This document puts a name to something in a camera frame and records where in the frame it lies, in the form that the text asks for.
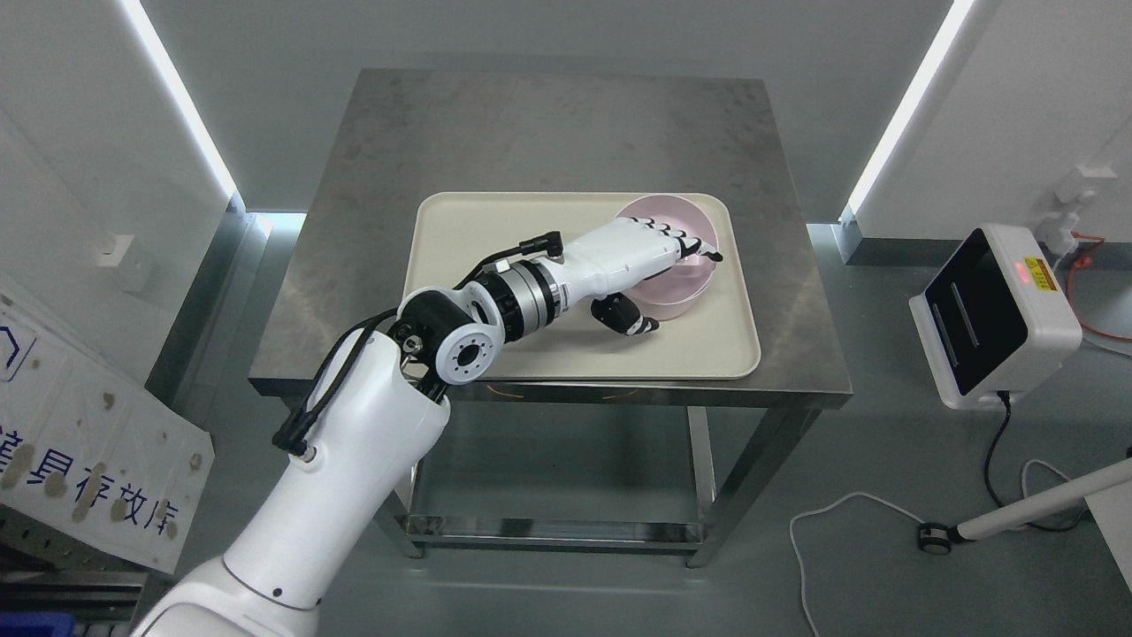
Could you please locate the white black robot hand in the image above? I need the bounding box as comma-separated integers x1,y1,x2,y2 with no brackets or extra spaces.
543,217,723,335

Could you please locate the pink bowl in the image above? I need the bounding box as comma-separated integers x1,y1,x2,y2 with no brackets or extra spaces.
617,193,719,321

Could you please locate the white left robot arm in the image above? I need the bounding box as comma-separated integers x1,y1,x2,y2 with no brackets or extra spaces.
134,233,563,636

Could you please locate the beige plastic tray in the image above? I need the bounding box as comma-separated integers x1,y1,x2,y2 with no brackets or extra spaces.
403,192,761,382

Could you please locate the stainless steel table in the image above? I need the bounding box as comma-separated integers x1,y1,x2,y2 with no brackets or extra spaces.
249,69,854,568

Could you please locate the white black box device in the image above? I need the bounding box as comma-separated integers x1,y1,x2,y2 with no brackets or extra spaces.
908,223,1082,411

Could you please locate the white wheeled stand leg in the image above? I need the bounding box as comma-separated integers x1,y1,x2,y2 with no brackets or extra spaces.
916,458,1131,554

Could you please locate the white printed sign board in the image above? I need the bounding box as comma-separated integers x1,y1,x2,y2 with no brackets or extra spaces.
1,279,215,575

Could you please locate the white floor cable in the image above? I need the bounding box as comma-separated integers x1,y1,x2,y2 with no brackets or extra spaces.
788,458,1071,637

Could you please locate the black power cable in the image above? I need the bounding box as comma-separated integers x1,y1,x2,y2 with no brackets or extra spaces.
981,391,1089,532

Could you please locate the white wall socket plug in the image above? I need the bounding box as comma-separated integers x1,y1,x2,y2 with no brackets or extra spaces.
1035,165,1117,257

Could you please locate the red cable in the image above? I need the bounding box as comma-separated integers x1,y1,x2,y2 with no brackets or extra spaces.
1064,234,1132,344

